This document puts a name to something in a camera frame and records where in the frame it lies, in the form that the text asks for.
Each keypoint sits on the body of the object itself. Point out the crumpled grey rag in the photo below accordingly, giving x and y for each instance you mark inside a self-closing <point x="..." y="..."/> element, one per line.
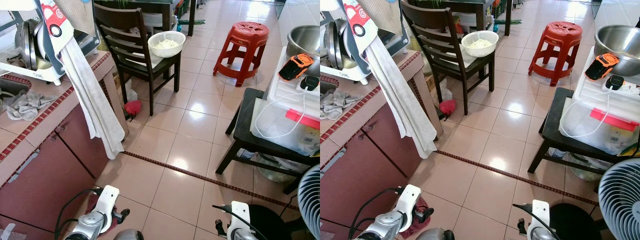
<point x="25" y="105"/>
<point x="335" y="105"/>

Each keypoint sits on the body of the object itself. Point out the black charger plug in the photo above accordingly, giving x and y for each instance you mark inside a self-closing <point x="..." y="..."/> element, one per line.
<point x="310" y="82"/>
<point x="615" y="81"/>

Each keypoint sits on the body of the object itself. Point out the red plastic stool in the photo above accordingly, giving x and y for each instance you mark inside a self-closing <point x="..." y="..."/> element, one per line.
<point x="247" y="32"/>
<point x="562" y="32"/>

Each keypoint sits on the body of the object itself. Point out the long white towel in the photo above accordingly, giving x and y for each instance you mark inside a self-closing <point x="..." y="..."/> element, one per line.
<point x="95" y="100"/>
<point x="405" y="100"/>

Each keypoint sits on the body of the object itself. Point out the dark wooden chair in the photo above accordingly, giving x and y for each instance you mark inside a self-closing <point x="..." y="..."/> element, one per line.
<point x="112" y="15"/>
<point x="425" y="15"/>

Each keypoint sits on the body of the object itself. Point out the steel basin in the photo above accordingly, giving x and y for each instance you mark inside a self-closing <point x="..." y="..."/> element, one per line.
<point x="275" y="172"/>
<point x="585" y="172"/>

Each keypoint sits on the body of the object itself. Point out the black round base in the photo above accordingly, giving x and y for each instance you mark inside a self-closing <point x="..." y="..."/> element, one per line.
<point x="575" y="222"/>
<point x="270" y="222"/>

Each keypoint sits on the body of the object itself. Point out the white bowl with food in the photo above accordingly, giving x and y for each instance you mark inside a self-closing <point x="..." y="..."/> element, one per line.
<point x="166" y="44"/>
<point x="479" y="44"/>

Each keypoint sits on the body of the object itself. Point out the steel pot lid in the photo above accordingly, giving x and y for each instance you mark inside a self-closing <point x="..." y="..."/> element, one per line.
<point x="335" y="45"/>
<point x="27" y="45"/>

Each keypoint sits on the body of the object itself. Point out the large steel mixing bowl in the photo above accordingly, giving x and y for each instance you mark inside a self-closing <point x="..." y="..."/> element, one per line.
<point x="620" y="45"/>
<point x="305" y="40"/>

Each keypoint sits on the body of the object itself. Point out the white dish rack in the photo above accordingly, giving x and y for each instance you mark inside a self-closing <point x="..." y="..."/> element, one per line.
<point x="30" y="75"/>
<point x="350" y="75"/>

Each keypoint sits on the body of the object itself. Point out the dark red floor cloth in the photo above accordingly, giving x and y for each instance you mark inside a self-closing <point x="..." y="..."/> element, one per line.
<point x="422" y="230"/>
<point x="91" y="201"/>

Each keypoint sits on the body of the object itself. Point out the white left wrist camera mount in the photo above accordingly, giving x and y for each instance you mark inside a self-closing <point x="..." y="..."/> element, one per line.
<point x="106" y="200"/>
<point x="409" y="199"/>

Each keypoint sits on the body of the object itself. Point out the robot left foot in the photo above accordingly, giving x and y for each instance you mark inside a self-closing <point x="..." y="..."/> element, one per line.
<point x="435" y="234"/>
<point x="127" y="235"/>

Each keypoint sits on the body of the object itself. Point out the dark wooden low table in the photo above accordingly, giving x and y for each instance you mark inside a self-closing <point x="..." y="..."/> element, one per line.
<point x="245" y="115"/>
<point x="550" y="115"/>

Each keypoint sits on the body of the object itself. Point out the small red bag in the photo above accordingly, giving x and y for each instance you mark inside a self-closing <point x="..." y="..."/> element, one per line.
<point x="447" y="106"/>
<point x="133" y="107"/>

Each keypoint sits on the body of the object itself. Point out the white round fan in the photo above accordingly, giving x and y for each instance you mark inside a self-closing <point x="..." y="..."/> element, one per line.
<point x="622" y="200"/>
<point x="311" y="200"/>

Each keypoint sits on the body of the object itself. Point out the beige mesh cloth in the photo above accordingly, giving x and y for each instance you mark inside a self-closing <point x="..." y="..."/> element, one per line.
<point x="77" y="12"/>
<point x="382" y="12"/>

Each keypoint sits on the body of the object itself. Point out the white cloth red car print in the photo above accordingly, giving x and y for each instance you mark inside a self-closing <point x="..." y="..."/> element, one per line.
<point x="52" y="20"/>
<point x="357" y="20"/>

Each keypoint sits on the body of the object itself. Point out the orange black handheld device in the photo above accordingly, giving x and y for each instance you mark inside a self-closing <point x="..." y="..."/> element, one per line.
<point x="601" y="66"/>
<point x="295" y="66"/>

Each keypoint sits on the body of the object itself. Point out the small clear plastic bag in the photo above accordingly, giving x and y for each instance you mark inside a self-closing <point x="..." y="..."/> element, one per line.
<point x="446" y="93"/>
<point x="131" y="95"/>

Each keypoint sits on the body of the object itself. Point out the clear plastic storage box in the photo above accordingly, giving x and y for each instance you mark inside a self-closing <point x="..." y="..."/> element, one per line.
<point x="590" y="131"/>
<point x="285" y="127"/>

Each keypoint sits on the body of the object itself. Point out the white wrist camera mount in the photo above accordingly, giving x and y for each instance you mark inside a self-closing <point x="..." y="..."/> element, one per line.
<point x="409" y="199"/>
<point x="540" y="212"/>
<point x="239" y="215"/>
<point x="106" y="200"/>

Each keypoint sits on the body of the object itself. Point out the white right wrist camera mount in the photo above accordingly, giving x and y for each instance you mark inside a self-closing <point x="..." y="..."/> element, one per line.
<point x="239" y="215"/>
<point x="540" y="212"/>

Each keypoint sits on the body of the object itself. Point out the maroon kitchen cabinet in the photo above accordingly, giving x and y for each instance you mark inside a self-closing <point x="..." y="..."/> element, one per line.
<point x="50" y="170"/>
<point x="365" y="165"/>

